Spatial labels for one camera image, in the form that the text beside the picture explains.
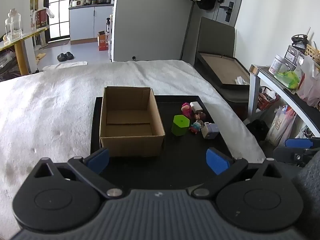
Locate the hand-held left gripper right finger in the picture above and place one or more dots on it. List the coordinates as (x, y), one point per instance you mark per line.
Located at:
(218, 162)

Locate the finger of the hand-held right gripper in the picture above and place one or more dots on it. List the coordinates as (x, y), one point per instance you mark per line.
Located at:
(298, 143)
(287, 155)

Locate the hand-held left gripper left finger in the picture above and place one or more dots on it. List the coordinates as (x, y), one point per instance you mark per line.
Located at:
(98, 160)

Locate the lavender cube box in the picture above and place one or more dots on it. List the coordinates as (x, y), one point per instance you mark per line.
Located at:
(211, 130)

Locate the brown cardboard box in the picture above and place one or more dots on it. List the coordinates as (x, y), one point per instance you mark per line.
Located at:
(132, 146)

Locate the brown figurine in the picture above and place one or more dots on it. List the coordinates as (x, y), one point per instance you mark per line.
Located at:
(200, 116)

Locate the green hexagonal container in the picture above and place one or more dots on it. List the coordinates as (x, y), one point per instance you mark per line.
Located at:
(180, 127)

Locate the white shopping bag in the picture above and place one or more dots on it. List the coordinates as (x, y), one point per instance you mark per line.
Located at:
(278, 127)

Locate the black bag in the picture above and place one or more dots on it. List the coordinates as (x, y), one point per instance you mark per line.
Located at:
(257, 130)

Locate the black tray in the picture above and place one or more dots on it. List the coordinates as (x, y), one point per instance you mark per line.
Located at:
(180, 152)

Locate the person's grey clothing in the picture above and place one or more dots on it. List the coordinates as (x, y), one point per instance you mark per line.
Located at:
(310, 187)

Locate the colourful teal-haired figurine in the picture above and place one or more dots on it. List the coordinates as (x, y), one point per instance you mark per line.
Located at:
(196, 127)

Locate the white side table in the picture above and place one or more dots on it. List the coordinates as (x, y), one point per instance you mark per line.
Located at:
(295, 100)

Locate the red basket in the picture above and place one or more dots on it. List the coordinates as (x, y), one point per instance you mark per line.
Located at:
(267, 101)

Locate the translucent plastic bag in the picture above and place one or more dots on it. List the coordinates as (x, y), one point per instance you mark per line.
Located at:
(310, 85)

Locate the small white box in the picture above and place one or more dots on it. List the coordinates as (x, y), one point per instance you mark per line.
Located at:
(196, 106)

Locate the pink figurine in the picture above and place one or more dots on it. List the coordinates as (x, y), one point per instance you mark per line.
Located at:
(186, 108)

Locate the green bag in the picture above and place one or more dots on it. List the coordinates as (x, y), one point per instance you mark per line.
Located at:
(288, 79)

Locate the white jar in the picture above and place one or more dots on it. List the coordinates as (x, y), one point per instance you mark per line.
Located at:
(276, 65)

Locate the white tissue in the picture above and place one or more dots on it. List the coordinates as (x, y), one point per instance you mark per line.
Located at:
(241, 80)

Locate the small drawer organizer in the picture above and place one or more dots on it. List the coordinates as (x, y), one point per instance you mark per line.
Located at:
(293, 56)

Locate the wicker basket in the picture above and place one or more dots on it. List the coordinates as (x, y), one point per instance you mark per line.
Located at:
(313, 53)

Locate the brown cardboard sheet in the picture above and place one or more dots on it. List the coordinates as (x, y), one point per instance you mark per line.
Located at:
(222, 67)

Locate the white floor towel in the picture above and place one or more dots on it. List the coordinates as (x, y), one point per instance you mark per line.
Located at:
(65, 65)

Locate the orange carton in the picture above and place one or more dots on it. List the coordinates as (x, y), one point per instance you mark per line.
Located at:
(102, 41)

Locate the yellow slippers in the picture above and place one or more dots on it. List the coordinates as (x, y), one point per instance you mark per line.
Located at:
(40, 55)

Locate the grey chair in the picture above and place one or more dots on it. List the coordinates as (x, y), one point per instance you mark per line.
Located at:
(216, 37)

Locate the yellow table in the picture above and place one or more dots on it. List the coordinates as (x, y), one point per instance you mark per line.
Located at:
(20, 55)

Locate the coat stand pole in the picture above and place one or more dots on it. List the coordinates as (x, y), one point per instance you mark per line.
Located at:
(187, 32)

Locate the black spray bottle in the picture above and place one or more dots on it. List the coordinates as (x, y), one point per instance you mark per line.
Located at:
(108, 26)

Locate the white kitchen cabinet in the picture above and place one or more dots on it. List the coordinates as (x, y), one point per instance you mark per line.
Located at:
(83, 23)

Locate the black door lock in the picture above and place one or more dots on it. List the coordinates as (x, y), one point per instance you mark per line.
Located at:
(229, 11)

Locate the red box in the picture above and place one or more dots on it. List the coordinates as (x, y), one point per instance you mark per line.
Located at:
(41, 18)

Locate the grey door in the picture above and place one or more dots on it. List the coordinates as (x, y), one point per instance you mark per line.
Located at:
(237, 2)

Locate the black framed glass door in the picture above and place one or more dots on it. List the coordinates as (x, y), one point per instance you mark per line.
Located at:
(58, 12)

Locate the clear glass bottle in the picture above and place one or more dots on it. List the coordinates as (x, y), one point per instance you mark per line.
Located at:
(13, 28)

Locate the white kitchen appliance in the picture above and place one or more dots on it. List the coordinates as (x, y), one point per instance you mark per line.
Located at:
(77, 3)

